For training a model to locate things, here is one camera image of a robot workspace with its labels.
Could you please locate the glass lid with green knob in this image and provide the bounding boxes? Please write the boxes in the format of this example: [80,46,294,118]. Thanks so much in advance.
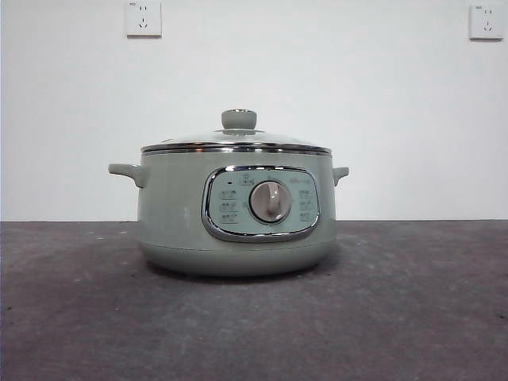
[140,107,333,154]

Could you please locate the pale green electric pot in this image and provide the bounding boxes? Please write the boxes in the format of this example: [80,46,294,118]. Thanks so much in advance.
[107,148,351,278]

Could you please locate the white wall socket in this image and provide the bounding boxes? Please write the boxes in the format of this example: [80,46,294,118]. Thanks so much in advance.
[469,4,505,40]
[126,2,163,39]

